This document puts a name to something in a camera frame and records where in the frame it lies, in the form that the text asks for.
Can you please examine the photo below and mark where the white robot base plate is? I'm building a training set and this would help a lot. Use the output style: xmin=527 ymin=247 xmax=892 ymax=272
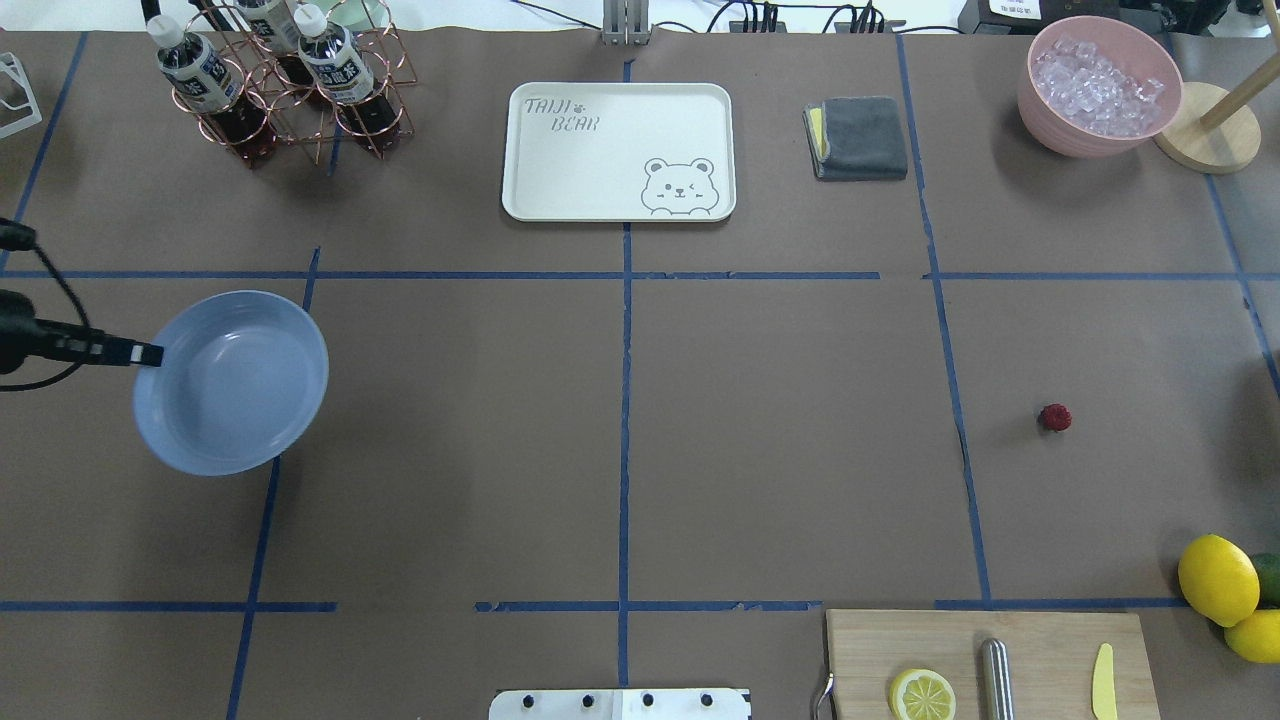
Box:
xmin=488 ymin=687 xmax=753 ymax=719

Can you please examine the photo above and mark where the yellow plastic knife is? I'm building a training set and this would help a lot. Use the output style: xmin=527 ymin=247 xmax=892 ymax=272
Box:
xmin=1091 ymin=642 xmax=1117 ymax=720

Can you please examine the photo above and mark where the blue plastic plate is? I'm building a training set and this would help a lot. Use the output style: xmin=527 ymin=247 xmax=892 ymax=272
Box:
xmin=133 ymin=290 xmax=329 ymax=477

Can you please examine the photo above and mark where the front right tea bottle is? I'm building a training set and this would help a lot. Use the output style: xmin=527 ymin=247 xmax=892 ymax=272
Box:
xmin=293 ymin=3 xmax=401 ymax=156

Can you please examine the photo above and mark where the steel handle knife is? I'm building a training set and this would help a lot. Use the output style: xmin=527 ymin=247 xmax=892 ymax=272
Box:
xmin=980 ymin=637 xmax=1016 ymax=719

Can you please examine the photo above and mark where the green lime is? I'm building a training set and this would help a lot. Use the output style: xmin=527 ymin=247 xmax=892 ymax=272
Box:
xmin=1249 ymin=552 xmax=1280 ymax=609

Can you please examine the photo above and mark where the pink bowl of ice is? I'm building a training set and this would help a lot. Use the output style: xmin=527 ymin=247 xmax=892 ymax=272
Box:
xmin=1018 ymin=15 xmax=1183 ymax=158

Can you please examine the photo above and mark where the large yellow lemon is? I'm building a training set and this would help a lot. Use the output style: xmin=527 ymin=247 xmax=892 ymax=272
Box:
xmin=1178 ymin=534 xmax=1261 ymax=628

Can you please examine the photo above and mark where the wooden cup stand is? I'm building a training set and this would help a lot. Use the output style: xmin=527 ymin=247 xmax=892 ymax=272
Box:
xmin=1155 ymin=1 xmax=1277 ymax=176

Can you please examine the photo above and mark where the tea bottle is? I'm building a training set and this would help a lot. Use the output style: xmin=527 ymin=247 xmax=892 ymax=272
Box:
xmin=233 ymin=1 xmax=315 ymax=90
xmin=293 ymin=3 xmax=401 ymax=156
xmin=146 ymin=14 xmax=276 ymax=165

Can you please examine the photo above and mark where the white wire cup rack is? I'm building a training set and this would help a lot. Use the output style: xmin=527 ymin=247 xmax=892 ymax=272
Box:
xmin=1 ymin=53 xmax=44 ymax=138

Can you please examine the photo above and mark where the rear tea bottle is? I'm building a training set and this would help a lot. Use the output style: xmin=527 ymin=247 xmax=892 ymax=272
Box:
xmin=233 ymin=1 xmax=315 ymax=90

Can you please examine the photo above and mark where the copper wire bottle rack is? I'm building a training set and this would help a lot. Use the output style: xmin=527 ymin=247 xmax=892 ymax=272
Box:
xmin=184 ymin=1 xmax=419 ymax=160

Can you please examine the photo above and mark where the wooden cutting board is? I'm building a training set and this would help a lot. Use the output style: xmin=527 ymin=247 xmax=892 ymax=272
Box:
xmin=826 ymin=609 xmax=1161 ymax=719

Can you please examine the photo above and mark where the front left tea bottle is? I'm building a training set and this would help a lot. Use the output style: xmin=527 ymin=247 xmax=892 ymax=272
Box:
xmin=146 ymin=14 xmax=276 ymax=165

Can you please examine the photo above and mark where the grey folded cloth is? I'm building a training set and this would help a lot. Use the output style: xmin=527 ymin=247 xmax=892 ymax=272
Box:
xmin=803 ymin=96 xmax=908 ymax=181

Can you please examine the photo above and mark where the white bear tray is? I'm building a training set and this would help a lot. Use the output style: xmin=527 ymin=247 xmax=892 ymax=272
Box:
xmin=500 ymin=82 xmax=737 ymax=223

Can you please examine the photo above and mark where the red strawberry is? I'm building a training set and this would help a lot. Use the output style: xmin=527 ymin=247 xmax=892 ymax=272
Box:
xmin=1037 ymin=404 xmax=1073 ymax=433

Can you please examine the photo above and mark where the small yellow lemon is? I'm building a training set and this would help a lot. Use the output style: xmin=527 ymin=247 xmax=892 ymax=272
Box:
xmin=1224 ymin=609 xmax=1279 ymax=664

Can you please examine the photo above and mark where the aluminium frame post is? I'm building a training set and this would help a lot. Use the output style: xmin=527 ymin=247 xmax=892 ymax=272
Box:
xmin=602 ymin=0 xmax=652 ymax=46

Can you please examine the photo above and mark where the lemon half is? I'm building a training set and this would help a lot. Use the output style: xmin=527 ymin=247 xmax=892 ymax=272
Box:
xmin=887 ymin=667 xmax=957 ymax=720

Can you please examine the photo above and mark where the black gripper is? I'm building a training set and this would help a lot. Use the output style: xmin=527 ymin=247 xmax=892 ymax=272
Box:
xmin=1 ymin=290 xmax=165 ymax=375

